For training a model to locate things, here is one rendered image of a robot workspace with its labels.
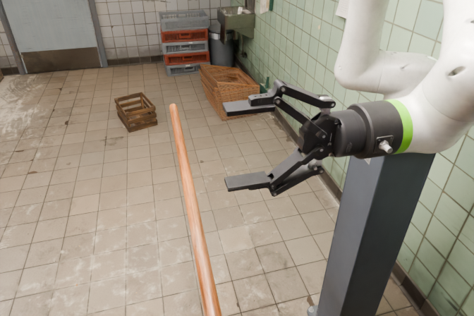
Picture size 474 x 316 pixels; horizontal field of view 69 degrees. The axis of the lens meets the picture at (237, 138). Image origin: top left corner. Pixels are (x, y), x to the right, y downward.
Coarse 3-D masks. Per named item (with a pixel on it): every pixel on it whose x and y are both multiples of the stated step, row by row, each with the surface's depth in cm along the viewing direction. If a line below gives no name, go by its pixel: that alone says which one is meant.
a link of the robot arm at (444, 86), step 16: (448, 0) 57; (464, 0) 52; (448, 16) 54; (464, 16) 50; (448, 32) 51; (464, 32) 48; (448, 48) 48; (464, 48) 46; (448, 64) 47; (464, 64) 45; (432, 80) 51; (448, 80) 48; (464, 80) 46; (432, 96) 51; (448, 96) 49; (464, 96) 47; (448, 112) 50; (464, 112) 49
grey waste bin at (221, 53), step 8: (208, 32) 472; (216, 32) 457; (232, 32) 466; (216, 40) 463; (232, 40) 472; (216, 48) 469; (224, 48) 468; (232, 48) 478; (216, 56) 475; (224, 56) 475; (232, 56) 484; (216, 64) 482; (224, 64) 481; (232, 64) 490
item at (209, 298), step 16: (176, 112) 123; (176, 128) 113; (176, 144) 106; (192, 176) 94; (192, 192) 87; (192, 208) 82; (192, 224) 78; (192, 240) 75; (208, 256) 71; (208, 272) 67; (208, 288) 64; (208, 304) 61
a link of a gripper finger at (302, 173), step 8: (304, 168) 58; (312, 168) 58; (320, 168) 57; (288, 176) 58; (296, 176) 58; (304, 176) 57; (280, 184) 59; (288, 184) 57; (296, 184) 58; (272, 192) 58; (280, 192) 58
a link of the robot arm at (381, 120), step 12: (348, 108) 58; (360, 108) 54; (372, 108) 54; (384, 108) 54; (372, 120) 52; (384, 120) 53; (396, 120) 53; (372, 132) 52; (384, 132) 53; (396, 132) 53; (372, 144) 53; (384, 144) 52; (396, 144) 54; (360, 156) 56; (372, 156) 55
